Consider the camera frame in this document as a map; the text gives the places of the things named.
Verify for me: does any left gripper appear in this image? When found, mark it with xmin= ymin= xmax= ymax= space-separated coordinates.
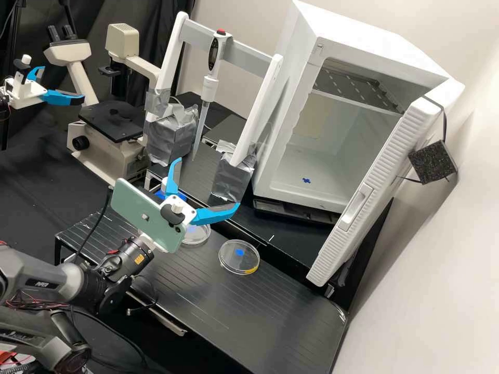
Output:
xmin=4 ymin=65 xmax=86 ymax=109

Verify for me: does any white pipette stand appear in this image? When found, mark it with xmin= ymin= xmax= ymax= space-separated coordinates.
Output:
xmin=143 ymin=11 xmax=284 ymax=208

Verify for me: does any white incubator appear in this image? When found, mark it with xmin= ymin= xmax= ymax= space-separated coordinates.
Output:
xmin=251 ymin=0 xmax=450 ymax=220

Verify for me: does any blue bottle holder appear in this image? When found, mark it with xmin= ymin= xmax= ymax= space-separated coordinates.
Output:
xmin=152 ymin=188 xmax=189 ymax=204

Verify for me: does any petri dish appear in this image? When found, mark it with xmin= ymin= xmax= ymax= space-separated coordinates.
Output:
xmin=180 ymin=222 xmax=212 ymax=247
xmin=218 ymin=239 xmax=261 ymax=276

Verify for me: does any incubator door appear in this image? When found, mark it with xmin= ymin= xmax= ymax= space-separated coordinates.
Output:
xmin=305 ymin=79 xmax=467 ymax=288

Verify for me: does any black cable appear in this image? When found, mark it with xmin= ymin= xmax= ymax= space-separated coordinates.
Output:
xmin=125 ymin=274 xmax=161 ymax=316
xmin=74 ymin=186 xmax=114 ymax=260

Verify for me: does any left phone holder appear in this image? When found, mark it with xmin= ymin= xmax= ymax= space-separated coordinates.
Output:
xmin=12 ymin=54 xmax=34 ymax=86

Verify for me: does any pipette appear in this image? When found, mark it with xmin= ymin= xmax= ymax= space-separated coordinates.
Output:
xmin=190 ymin=29 xmax=233 ymax=162

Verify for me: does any right wrist camera phone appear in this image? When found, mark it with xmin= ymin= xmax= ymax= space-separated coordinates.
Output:
xmin=110 ymin=178 xmax=197 ymax=255

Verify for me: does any cream microscope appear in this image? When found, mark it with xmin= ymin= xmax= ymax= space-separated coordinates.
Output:
xmin=42 ymin=22 xmax=164 ymax=184

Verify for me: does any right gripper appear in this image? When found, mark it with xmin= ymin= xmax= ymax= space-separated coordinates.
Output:
xmin=138 ymin=157 xmax=241 ymax=253

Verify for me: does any black platform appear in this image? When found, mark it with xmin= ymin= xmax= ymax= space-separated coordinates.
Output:
xmin=145 ymin=144 xmax=344 ymax=301
xmin=54 ymin=209 xmax=348 ymax=374

